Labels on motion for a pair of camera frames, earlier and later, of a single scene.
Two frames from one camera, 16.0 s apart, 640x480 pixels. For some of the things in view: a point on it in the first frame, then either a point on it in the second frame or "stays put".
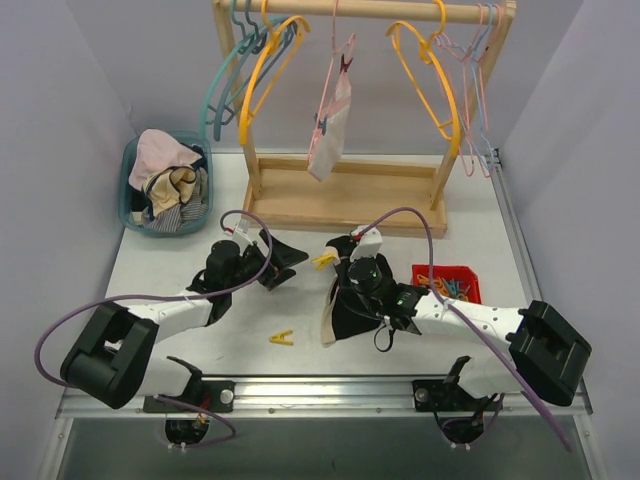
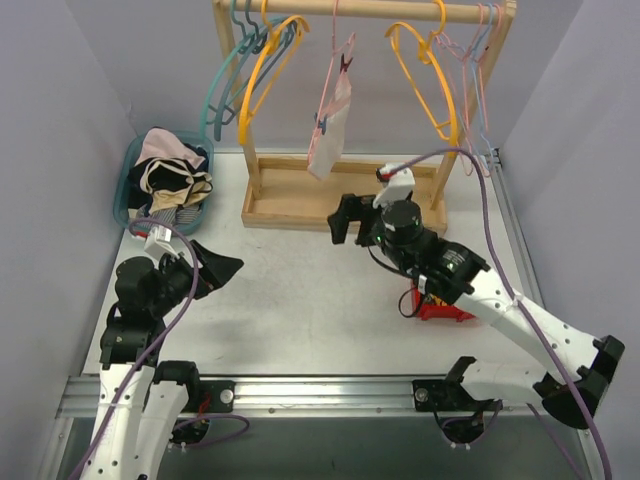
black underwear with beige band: x=341 y=315 -> x=170 y=184
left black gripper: x=270 y=265 -> x=195 y=272
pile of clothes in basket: x=169 y=182 stays put
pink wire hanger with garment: x=330 y=129 stays put
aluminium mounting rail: x=316 y=398 stays put
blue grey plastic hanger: x=253 y=61 stays put
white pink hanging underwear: x=327 y=145 stays put
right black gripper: x=343 y=267 -> x=362 y=223
